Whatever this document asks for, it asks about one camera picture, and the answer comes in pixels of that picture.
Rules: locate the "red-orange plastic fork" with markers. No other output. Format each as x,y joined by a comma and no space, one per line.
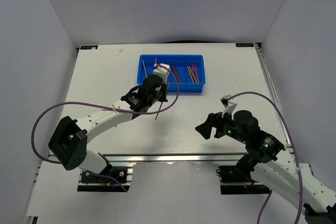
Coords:
194,68

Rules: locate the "red-orange plastic knife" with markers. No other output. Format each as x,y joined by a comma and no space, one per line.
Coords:
179,76

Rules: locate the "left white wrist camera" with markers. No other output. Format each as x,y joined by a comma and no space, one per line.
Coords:
162,70

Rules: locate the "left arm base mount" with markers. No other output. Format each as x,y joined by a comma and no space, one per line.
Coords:
118,179

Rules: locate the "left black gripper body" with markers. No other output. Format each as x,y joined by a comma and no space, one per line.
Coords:
154,98

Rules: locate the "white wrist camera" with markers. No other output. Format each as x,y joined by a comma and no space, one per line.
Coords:
162,70
229,106

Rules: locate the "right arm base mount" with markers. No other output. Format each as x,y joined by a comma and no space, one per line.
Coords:
232,182

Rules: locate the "blue divided plastic tray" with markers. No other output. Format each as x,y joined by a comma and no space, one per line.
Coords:
181,62

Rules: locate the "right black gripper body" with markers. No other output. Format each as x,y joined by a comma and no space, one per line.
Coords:
224,126

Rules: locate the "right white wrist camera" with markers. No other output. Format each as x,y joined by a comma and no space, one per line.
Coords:
229,106

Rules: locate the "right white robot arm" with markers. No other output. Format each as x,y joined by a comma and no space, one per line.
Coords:
269,162

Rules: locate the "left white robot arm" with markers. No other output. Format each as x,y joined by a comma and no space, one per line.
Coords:
71,136

